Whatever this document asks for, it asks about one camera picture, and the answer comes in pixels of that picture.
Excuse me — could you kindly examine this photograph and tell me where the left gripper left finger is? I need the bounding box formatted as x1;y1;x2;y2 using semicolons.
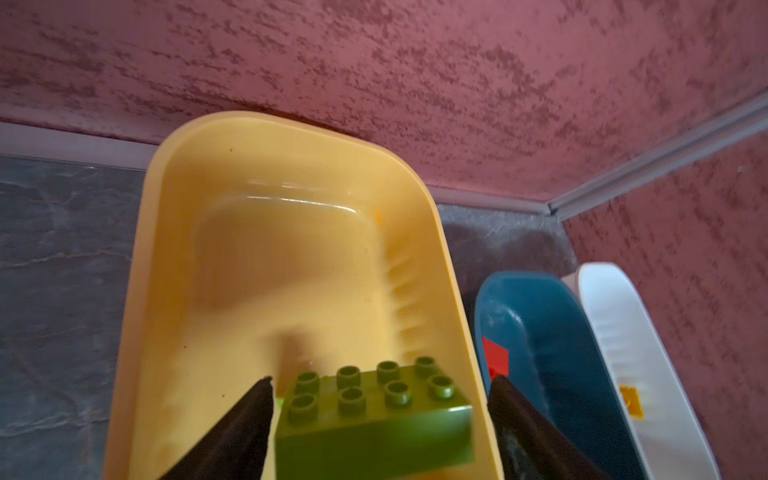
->
162;376;274;479

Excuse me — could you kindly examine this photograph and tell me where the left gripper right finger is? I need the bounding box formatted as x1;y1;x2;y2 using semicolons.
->
488;376;609;479

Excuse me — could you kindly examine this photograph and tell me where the small red lego brick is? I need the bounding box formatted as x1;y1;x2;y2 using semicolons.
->
482;337;509;380

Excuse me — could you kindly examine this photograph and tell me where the yellow lego brick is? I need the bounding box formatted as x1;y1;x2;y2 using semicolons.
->
619;385;644;420

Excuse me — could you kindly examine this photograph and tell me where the green long lego brick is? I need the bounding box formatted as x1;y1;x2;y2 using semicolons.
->
274;356;474;479

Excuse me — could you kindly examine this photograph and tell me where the teal plastic bin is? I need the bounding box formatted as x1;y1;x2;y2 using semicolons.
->
473;271;646;479

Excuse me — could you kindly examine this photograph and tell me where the white plastic bin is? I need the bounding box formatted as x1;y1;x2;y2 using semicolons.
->
562;262;721;479

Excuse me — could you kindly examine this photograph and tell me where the yellow plastic bin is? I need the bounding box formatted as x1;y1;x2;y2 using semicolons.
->
104;112;503;479

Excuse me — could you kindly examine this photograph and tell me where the right corner aluminium post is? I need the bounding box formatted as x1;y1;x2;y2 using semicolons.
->
549;93;767;220

